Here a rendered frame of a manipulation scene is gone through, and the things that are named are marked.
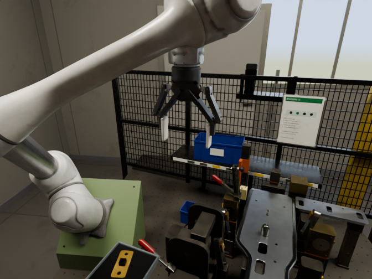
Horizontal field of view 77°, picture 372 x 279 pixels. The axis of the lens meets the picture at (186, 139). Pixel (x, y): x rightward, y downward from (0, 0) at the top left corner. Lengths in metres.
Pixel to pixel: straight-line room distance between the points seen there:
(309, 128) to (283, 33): 1.87
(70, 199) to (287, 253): 0.86
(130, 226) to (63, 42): 3.00
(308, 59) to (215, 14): 2.95
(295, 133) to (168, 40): 1.24
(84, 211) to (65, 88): 0.64
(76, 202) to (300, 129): 1.25
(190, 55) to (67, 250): 1.08
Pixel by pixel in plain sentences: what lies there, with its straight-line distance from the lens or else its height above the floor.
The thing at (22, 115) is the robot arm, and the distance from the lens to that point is 0.56.
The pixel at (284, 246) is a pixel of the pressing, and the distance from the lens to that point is 1.04.
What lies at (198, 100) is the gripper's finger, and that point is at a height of 1.58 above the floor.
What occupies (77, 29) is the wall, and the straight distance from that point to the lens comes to 3.67.
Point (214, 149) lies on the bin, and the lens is 1.45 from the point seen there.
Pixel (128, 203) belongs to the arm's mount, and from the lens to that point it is 1.24.
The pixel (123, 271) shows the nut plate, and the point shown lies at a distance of 0.71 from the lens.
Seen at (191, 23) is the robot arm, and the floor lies 1.74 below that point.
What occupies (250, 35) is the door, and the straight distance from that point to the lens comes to 3.13.
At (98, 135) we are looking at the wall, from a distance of 3.84.
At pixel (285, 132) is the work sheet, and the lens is 1.55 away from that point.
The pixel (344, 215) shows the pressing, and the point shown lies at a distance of 1.32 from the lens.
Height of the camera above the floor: 1.71
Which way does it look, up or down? 22 degrees down
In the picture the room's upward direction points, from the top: straight up
